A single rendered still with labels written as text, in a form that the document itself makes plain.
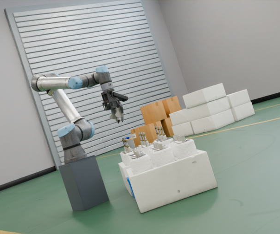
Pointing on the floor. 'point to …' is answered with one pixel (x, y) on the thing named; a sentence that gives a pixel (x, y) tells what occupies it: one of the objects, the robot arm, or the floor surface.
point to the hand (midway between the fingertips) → (120, 120)
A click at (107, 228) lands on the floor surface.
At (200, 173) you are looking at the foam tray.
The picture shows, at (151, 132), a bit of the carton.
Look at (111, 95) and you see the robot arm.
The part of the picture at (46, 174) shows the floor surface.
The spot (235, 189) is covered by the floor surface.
